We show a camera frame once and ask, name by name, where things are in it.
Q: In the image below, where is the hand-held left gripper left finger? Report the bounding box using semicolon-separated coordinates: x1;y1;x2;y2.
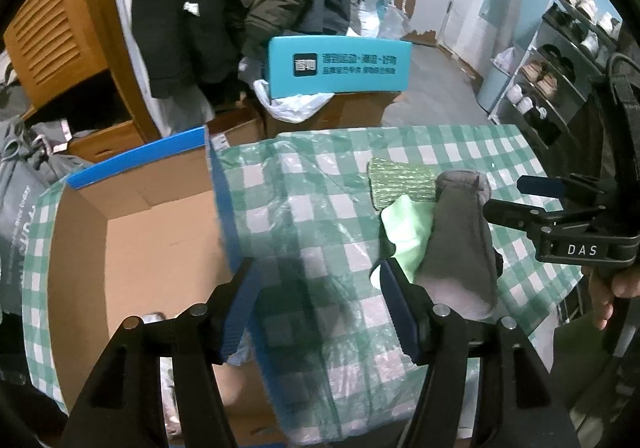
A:
59;255;262;448

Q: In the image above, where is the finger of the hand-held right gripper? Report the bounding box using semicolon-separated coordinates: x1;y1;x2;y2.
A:
481;198;603;235
517;173;621;200

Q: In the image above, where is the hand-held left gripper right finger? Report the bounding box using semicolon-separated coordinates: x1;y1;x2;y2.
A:
371;258;586;448

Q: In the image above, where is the grey sock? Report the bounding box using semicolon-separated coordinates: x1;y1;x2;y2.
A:
414;169;500;322

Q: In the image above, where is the light green cloth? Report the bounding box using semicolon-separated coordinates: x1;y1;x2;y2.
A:
379;194;437;282

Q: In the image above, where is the cardboard box with blue edge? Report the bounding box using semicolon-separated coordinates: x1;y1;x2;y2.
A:
47;125;287;448

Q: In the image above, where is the person's right hand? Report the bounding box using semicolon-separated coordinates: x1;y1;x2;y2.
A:
588;268;640;332

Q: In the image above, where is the pale trash bin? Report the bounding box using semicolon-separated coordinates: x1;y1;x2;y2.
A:
475;47;517;115

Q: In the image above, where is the green checkered tablecloth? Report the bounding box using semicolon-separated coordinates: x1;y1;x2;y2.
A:
20;124;592;448

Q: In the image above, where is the group of shoes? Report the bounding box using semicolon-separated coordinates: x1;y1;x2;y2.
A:
505;0;624;147

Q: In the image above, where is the metal shoe rack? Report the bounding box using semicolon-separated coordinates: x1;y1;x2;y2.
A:
486;0;627;150

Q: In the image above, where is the small labelled cardboard box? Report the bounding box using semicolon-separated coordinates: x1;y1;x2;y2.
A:
206;104;267;150

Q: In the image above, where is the large brown cardboard box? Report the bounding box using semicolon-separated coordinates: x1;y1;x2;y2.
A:
261;89;402;140

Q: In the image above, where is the white hanging garment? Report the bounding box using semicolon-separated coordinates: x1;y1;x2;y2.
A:
110;0;217;140

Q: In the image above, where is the white plastic bag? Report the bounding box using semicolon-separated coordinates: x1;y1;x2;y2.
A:
252;77;335;124

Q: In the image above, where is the teal printed box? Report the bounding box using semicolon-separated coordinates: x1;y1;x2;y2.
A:
264;34;414;100

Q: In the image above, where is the grey tote bag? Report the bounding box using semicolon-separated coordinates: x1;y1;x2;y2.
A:
0;118;97;315

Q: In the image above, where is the grey hoodie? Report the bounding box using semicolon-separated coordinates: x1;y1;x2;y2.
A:
0;117;93;181

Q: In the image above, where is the black jacket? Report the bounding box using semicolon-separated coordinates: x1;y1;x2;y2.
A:
130;0;247;100

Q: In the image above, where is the wooden cabinet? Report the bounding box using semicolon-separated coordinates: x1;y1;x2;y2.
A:
2;0;207;165

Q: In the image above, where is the black gripper strap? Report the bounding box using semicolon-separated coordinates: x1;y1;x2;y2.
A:
596;52;640;179

